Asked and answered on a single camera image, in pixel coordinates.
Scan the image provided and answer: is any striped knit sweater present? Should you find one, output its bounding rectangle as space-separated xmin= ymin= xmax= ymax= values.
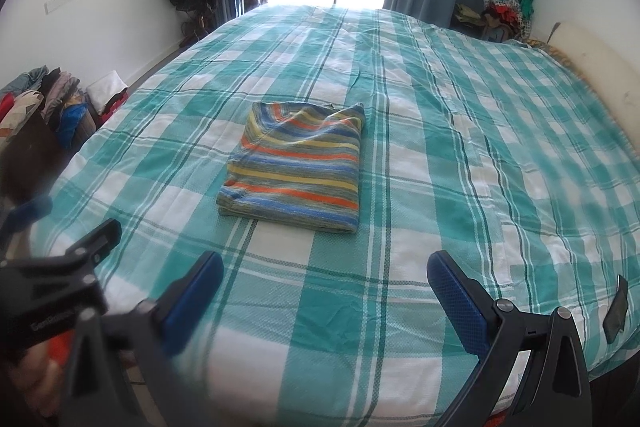
xmin=216 ymin=102 xmax=366 ymax=233

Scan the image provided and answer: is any laundry basket with clothes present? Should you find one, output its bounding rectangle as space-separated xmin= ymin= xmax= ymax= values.
xmin=54 ymin=92 xmax=96 ymax=152

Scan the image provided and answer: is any folded clothes pile on chest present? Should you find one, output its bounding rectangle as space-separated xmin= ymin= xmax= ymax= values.
xmin=1 ymin=66 xmax=84 ymax=150

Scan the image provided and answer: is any colourful clothes heap corner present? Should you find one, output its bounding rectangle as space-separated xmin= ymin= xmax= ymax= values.
xmin=451 ymin=0 xmax=535 ymax=42

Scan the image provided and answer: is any dark wooden drawer chest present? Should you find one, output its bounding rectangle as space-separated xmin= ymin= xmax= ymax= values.
xmin=1 ymin=112 xmax=68 ymax=204

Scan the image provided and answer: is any black phone on bed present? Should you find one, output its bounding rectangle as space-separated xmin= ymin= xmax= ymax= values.
xmin=602 ymin=275 xmax=628 ymax=345

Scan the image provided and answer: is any teal plaid bedspread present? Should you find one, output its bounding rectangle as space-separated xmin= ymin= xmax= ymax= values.
xmin=30 ymin=6 xmax=639 ymax=426

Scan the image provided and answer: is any cream pillow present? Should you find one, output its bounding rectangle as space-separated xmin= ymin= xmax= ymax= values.
xmin=548 ymin=22 xmax=639 ymax=139

